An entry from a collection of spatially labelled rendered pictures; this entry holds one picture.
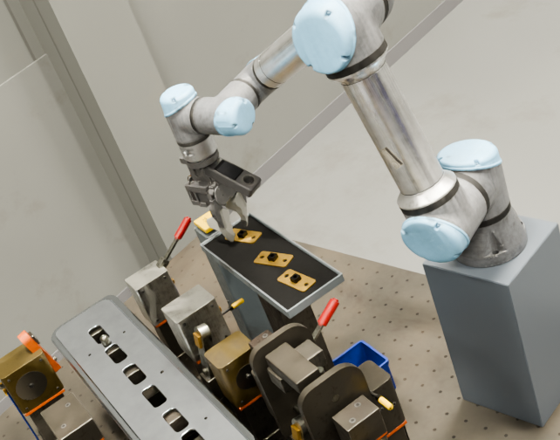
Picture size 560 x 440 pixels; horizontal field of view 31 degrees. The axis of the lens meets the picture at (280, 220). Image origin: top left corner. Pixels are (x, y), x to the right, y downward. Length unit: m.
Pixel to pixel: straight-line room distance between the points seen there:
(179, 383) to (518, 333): 0.71
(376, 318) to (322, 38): 1.09
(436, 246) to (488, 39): 3.51
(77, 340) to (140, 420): 0.37
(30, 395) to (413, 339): 0.92
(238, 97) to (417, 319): 0.84
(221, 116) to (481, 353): 0.73
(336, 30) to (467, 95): 3.21
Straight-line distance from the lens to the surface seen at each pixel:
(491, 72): 4.96
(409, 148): 1.75
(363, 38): 1.66
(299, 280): 2.00
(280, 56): 1.95
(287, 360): 1.80
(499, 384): 2.19
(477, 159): 1.88
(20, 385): 2.36
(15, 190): 3.82
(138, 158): 3.90
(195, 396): 2.11
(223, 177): 2.08
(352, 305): 2.64
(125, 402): 2.18
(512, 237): 1.99
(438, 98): 4.86
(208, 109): 1.97
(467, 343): 2.15
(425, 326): 2.51
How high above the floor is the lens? 2.35
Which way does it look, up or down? 33 degrees down
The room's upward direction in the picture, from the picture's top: 21 degrees counter-clockwise
